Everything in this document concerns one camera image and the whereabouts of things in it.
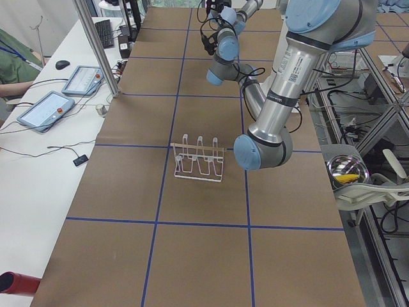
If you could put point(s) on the white wire cup holder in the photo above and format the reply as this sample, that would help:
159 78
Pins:
198 162

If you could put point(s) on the small black puck device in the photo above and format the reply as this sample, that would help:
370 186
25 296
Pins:
80 160

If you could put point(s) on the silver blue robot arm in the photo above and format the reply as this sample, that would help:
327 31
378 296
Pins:
314 28
223 45

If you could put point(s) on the near teach pendant tablet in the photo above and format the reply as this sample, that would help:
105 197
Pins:
42 115

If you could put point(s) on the red cylinder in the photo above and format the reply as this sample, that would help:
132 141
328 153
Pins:
19 284

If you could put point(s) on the small silver cylinder weight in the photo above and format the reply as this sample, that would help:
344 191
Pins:
101 110

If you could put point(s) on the teach pendant tablet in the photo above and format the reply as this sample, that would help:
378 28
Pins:
84 81
42 115

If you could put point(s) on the steel pot with corn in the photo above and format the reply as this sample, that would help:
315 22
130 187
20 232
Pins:
347 169

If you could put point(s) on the far teach pendant tablet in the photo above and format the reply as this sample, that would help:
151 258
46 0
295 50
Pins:
84 81

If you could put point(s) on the black computer mouse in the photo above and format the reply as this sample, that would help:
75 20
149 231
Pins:
61 64

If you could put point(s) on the aluminium frame post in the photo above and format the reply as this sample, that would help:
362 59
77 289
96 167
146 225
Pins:
96 45

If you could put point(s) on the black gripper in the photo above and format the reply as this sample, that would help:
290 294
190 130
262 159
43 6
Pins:
218 5

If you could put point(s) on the black keyboard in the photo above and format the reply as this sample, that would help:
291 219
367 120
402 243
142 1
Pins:
104 31

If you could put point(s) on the person in green shirt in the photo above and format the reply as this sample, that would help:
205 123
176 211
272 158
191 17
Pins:
18 66

